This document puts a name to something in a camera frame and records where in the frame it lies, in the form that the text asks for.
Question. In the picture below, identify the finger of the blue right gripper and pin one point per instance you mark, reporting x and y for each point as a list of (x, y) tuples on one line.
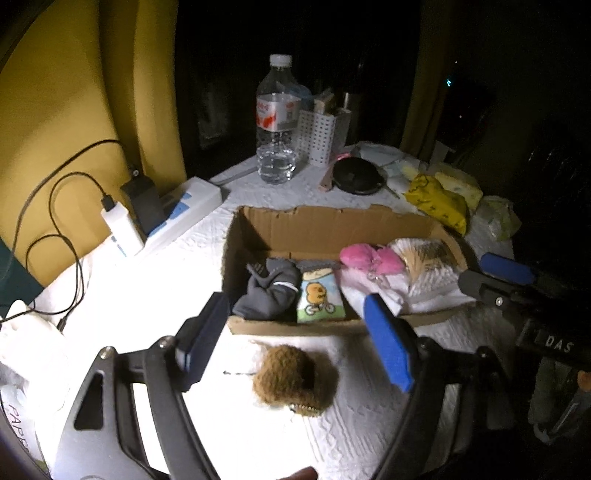
[(506, 269)]

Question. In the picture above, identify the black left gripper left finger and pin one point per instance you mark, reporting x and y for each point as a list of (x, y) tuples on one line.
[(197, 338)]

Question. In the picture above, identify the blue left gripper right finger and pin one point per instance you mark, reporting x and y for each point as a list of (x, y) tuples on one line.
[(394, 340)]

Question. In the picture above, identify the white paper towel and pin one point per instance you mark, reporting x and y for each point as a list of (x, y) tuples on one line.
[(433, 291)]

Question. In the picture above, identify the cartoon tissue pack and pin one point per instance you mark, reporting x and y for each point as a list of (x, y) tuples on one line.
[(320, 298)]

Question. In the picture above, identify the pink plush toy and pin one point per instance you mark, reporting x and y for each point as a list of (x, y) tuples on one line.
[(367, 258)]

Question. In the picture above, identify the cotton swab pack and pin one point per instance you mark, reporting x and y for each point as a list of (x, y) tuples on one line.
[(422, 255)]

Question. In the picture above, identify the grey dotted sock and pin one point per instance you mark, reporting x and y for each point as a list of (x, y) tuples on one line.
[(274, 288)]

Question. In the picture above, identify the brown plush toy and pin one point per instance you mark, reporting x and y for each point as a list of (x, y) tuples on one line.
[(304, 382)]

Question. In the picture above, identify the clear plastic bag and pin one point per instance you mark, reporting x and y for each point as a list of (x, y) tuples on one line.
[(499, 216)]

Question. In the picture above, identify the pale tissue pack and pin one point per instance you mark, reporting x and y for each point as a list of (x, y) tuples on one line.
[(472, 194)]

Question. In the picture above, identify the yellow wipes pack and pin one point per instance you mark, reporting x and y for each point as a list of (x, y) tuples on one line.
[(429, 196)]

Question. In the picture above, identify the white lace tablecloth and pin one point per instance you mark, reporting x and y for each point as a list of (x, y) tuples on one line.
[(99, 368)]

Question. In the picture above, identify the open cardboard box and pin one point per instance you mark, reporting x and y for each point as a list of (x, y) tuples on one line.
[(320, 233)]

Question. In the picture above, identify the white power bank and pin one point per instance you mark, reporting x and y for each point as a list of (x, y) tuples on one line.
[(123, 230)]

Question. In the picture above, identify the black charger block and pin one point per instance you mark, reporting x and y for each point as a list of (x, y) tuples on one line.
[(141, 195)]

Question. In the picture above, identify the white blue box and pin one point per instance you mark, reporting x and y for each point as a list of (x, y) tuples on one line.
[(184, 207)]

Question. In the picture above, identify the white perforated basket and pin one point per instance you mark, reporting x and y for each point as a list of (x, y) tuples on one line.
[(319, 138)]

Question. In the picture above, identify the clear water bottle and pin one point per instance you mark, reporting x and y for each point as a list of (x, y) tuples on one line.
[(277, 110)]

